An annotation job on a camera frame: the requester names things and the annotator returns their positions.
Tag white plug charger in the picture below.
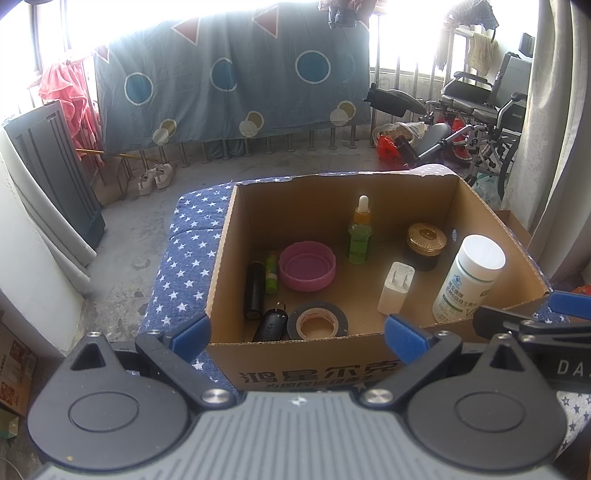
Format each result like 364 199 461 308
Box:
377 261 415 316

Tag dark hanging clothes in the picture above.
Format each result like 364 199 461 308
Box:
318 0 370 28

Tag pale pink shoe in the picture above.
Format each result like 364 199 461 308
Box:
154 163 176 190
139 168 160 197

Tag beige hanging towel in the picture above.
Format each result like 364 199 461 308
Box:
468 32 497 75

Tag black tape roll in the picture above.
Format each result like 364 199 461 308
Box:
286 300 349 341

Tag blue white star blanket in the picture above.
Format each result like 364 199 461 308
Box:
139 164 591 444

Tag green dropper bottle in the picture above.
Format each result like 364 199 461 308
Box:
347 195 374 265

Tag dark hanging cloth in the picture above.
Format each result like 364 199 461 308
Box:
443 0 502 28

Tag dark grey ribbed panel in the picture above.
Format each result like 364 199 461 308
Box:
2 99 107 252

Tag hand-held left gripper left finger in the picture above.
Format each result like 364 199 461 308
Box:
68 312 238 409

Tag black wheelchair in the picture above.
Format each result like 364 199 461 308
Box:
418 51 532 204

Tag white green-label bottle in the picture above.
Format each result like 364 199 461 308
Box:
431 234 507 326

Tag black key fob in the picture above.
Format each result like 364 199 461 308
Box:
252 300 290 343

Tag red hanging clothes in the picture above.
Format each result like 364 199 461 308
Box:
37 58 105 162

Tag brown cardboard box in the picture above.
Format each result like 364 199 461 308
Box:
204 170 552 393

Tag white curtain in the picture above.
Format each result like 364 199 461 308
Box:
501 0 591 287

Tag black cylinder tube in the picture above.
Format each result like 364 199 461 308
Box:
243 261 266 320

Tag blue sheet with circles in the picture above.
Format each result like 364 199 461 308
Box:
92 4 372 155

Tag green lip balm tube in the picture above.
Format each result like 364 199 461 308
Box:
264 250 280 295

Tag printed cardboard carton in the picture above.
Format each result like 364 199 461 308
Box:
0 318 40 418

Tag white board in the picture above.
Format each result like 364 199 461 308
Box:
0 134 98 296

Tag gold-lidded dark jar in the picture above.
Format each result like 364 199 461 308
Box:
403 222 448 272

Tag white plastic bag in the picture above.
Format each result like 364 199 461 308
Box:
372 122 430 144

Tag black leg rest pad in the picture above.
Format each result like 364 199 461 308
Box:
367 83 426 118

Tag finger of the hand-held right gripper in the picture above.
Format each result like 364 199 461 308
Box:
549 290 591 320
472 305 591 344

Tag pink round lid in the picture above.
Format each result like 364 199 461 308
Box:
278 240 337 292

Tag yellow pole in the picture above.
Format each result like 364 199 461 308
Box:
76 148 153 163

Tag red plastic bag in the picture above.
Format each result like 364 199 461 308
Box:
376 131 419 167

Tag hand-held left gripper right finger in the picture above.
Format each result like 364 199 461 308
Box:
362 313 528 409

